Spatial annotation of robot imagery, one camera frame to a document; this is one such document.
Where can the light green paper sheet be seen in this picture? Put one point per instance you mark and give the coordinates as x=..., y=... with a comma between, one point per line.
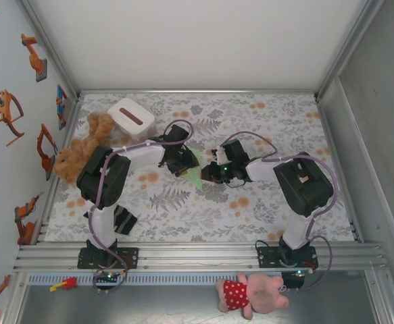
x=195, y=179

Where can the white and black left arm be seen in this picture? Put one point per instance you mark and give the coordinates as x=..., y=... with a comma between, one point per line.
x=102, y=175

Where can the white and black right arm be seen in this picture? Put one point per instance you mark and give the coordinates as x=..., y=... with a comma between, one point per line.
x=301, y=189

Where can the white and pink tissue box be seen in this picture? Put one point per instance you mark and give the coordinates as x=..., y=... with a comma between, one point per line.
x=130, y=116

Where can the black striped cloth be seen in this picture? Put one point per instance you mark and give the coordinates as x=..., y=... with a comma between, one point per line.
x=124, y=221

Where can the brown plush teddy bear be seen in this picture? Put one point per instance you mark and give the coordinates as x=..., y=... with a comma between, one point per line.
x=81, y=152

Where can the pink plush pig toy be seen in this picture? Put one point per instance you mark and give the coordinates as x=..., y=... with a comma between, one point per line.
x=261, y=293

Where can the control board with green light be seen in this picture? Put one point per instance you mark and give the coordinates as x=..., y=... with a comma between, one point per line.
x=294, y=280
x=109, y=276

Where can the red and yellow toy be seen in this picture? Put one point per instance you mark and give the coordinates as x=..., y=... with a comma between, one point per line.
x=69, y=283

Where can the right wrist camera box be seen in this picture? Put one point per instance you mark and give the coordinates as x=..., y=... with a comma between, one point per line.
x=235, y=150

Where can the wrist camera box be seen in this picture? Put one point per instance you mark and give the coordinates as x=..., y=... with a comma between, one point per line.
x=235, y=150
x=176, y=133

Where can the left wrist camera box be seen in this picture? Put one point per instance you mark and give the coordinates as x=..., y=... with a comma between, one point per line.
x=176, y=133

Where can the thin aluminium frame rail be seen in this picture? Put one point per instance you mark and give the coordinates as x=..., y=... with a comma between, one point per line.
x=196, y=91

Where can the aluminium frame rail with slots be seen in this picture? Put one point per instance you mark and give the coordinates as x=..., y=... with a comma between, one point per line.
x=200, y=256

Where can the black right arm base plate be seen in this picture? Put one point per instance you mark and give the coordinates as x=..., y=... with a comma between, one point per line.
x=267, y=258

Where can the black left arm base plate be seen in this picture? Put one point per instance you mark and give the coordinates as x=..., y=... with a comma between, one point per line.
x=129, y=258

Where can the aluminium frame side rail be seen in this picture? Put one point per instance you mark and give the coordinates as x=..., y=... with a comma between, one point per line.
x=339, y=168
x=47, y=209

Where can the blue and orange wall sticker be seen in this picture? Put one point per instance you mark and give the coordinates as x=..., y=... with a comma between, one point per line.
x=61, y=104

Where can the aluminium frame post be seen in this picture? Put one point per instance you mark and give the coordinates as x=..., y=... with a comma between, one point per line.
x=48, y=44
x=348, y=44

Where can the orange gripper claw wall sticker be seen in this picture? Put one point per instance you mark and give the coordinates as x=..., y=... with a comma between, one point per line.
x=0, y=108

